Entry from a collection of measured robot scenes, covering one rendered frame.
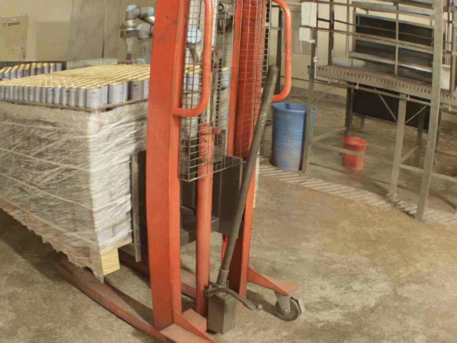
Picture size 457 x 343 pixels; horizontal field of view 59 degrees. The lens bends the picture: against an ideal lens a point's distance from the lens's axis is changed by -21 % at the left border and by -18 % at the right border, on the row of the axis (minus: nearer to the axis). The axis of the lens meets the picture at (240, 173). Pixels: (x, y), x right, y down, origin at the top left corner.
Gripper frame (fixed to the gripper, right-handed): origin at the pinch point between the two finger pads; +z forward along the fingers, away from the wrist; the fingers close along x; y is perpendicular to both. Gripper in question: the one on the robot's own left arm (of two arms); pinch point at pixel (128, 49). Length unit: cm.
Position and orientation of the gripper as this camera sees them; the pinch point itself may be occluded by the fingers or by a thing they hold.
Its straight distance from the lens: 304.2
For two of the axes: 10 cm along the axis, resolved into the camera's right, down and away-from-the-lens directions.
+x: 5.8, -2.2, 7.9
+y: 8.2, 1.9, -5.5
